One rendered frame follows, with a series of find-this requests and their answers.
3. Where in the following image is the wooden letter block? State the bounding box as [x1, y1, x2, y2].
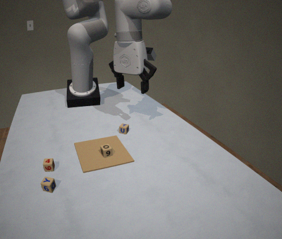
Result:
[100, 144, 113, 158]
[119, 123, 129, 134]
[41, 177, 56, 193]
[43, 158, 55, 172]

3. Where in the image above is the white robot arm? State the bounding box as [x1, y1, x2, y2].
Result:
[62, 0, 172, 97]

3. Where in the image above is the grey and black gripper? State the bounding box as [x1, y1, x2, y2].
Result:
[109, 39, 157, 94]

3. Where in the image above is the tan square mat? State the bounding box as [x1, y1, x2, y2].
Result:
[74, 135, 134, 173]

